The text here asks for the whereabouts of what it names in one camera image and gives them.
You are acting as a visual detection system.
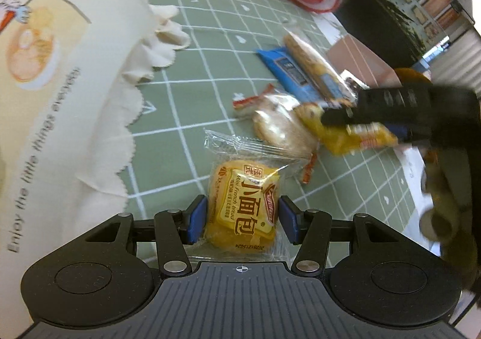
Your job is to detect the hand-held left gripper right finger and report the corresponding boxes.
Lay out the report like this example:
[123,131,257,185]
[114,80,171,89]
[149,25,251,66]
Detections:
[278,194,400,277]

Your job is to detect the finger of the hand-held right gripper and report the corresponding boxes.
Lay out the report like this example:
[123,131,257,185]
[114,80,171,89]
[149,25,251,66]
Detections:
[320,105,360,128]

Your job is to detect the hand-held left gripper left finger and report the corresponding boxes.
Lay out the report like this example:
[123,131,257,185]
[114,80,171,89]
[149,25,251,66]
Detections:
[86,194,209,276]

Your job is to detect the yellow snack packet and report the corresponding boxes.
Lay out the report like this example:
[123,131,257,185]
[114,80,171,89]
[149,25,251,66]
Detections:
[295,102,400,156]

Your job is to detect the yellow mini bread packet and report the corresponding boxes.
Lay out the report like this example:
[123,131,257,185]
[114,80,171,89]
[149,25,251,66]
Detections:
[188,128,297,261]

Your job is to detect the pink cardboard box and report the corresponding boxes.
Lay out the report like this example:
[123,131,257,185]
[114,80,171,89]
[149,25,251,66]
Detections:
[325,32,403,91]

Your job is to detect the round cracker packet red edges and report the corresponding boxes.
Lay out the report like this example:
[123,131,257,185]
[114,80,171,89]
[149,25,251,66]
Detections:
[232,84,320,185]

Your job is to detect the long clear cookie packet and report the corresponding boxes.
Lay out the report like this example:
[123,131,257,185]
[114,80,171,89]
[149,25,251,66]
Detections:
[283,32,358,103]

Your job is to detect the blue snack packet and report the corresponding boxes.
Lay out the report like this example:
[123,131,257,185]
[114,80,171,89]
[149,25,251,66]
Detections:
[256,46,327,103]

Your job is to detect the white paper sheet with script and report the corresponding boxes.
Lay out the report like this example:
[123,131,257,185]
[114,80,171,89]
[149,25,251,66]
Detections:
[393,145,446,259]
[314,12,356,54]

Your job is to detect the dark cabinet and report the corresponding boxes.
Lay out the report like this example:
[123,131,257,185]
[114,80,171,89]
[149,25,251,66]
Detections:
[336,0,433,72]

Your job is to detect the green checked tablecloth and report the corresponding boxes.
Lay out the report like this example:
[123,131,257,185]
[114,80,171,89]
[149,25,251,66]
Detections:
[109,0,452,261]

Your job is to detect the cream scalloped printed cloth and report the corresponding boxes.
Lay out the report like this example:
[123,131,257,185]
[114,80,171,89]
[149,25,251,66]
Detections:
[0,0,192,274]

